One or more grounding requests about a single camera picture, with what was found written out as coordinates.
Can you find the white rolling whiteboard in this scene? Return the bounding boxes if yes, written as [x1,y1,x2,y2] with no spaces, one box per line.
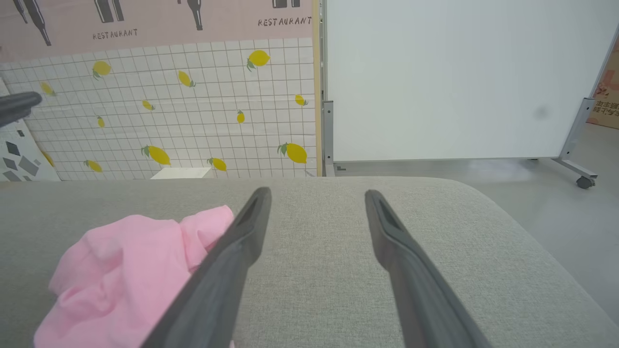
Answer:
[320,0,619,190]

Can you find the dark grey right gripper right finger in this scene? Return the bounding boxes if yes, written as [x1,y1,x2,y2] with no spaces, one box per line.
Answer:
[364,189,492,348]

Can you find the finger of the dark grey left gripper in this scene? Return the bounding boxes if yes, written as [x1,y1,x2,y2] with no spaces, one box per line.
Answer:
[0,91,43,128]

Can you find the brown cardboard box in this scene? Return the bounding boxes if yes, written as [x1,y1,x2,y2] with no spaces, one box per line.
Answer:
[586,39,619,130]

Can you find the lemon print partition panel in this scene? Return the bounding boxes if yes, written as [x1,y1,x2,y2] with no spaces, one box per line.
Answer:
[0,0,324,181]

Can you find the pink garment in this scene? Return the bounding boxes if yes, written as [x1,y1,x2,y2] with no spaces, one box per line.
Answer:
[34,205,236,348]

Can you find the white cushion grey diamond print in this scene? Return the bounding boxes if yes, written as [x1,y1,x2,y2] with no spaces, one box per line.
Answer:
[0,77,61,182]

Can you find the grey fabric sofa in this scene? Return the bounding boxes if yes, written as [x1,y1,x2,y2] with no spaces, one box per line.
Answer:
[0,176,619,348]

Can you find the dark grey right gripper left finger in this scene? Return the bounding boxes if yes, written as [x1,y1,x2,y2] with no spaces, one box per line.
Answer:
[142,187,272,348]

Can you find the white box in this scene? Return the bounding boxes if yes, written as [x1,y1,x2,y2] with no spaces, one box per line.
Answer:
[151,167,213,180]

